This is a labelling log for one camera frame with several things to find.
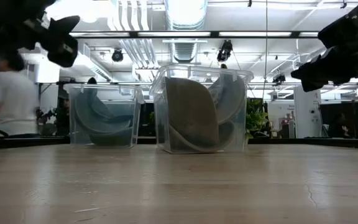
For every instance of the round silver ventilation duct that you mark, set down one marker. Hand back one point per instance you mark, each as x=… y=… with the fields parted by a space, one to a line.
x=185 y=15

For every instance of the tan cap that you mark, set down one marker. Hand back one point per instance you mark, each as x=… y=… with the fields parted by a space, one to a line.
x=191 y=112

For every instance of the white ceiling pipe bundle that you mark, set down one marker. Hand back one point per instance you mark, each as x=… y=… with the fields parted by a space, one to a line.
x=135 y=53

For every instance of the black rear table rail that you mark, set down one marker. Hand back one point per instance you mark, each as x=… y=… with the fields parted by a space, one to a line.
x=291 y=141

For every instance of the light gray cap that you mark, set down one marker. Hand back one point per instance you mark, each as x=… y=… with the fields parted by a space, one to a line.
x=232 y=99
x=225 y=133

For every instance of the person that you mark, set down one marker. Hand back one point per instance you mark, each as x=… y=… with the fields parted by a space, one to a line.
x=340 y=123
x=14 y=99
x=63 y=115

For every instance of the white pillar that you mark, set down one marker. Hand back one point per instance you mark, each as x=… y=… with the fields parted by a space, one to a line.
x=306 y=109

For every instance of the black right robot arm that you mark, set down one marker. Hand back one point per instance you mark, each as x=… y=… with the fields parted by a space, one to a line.
x=353 y=21

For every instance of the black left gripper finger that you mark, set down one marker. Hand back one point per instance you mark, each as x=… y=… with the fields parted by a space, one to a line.
x=62 y=26
x=61 y=53

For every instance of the black ceiling spotlight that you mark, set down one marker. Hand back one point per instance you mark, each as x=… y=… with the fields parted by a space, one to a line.
x=279 y=78
x=117 y=56
x=225 y=49

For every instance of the clear plastic bin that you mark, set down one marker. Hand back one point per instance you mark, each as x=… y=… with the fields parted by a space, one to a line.
x=241 y=140
x=137 y=118

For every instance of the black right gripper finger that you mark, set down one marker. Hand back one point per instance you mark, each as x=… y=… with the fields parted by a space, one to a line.
x=315 y=84
x=312 y=71

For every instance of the white office chair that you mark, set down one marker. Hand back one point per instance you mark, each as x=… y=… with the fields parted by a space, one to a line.
x=325 y=129

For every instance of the white rectangular air duct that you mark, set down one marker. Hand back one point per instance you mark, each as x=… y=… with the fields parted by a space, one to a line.
x=89 y=67

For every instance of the green potted plant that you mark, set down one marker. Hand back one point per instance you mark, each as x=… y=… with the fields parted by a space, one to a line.
x=256 y=118

